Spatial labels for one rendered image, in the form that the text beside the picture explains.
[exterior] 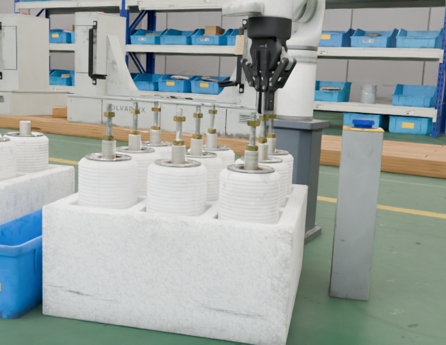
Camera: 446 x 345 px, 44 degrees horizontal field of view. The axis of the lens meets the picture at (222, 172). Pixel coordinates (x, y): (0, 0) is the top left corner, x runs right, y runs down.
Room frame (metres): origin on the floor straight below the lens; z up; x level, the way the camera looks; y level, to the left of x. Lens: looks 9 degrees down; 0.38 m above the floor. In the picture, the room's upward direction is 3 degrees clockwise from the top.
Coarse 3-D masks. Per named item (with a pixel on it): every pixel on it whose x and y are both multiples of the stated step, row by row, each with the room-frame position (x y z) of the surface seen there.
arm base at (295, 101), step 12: (300, 60) 1.36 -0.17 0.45; (312, 60) 1.37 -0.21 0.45; (300, 72) 1.36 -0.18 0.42; (312, 72) 1.38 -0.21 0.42; (288, 84) 1.37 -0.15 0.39; (300, 84) 1.36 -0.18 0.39; (312, 84) 1.38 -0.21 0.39; (288, 96) 1.37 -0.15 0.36; (300, 96) 1.36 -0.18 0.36; (312, 96) 1.38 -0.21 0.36; (288, 108) 1.37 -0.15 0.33; (300, 108) 1.36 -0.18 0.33; (312, 108) 1.39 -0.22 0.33; (300, 120) 1.36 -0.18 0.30
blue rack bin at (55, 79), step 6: (54, 72) 7.54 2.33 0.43; (60, 72) 7.64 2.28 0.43; (66, 72) 7.75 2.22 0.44; (72, 72) 7.80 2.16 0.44; (54, 78) 7.32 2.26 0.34; (60, 78) 7.26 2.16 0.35; (66, 78) 7.24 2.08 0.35; (54, 84) 7.33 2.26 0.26; (60, 84) 7.28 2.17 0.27; (66, 84) 7.26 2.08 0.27
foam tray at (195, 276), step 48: (48, 240) 0.83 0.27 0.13; (96, 240) 0.82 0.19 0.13; (144, 240) 0.80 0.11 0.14; (192, 240) 0.79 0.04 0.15; (240, 240) 0.77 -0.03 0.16; (288, 240) 0.76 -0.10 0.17; (48, 288) 0.83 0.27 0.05; (96, 288) 0.82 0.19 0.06; (144, 288) 0.80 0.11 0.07; (192, 288) 0.79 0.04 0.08; (240, 288) 0.77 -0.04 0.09; (288, 288) 0.76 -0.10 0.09; (240, 336) 0.77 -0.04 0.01
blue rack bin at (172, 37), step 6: (168, 30) 6.71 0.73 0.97; (174, 30) 6.83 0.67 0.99; (162, 36) 6.52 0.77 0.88; (168, 36) 6.49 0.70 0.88; (174, 36) 6.45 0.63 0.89; (180, 36) 6.41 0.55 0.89; (186, 36) 6.39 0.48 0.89; (162, 42) 6.54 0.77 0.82; (168, 42) 6.50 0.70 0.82; (174, 42) 6.47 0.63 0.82; (180, 42) 6.43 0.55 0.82; (186, 42) 6.42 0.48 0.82
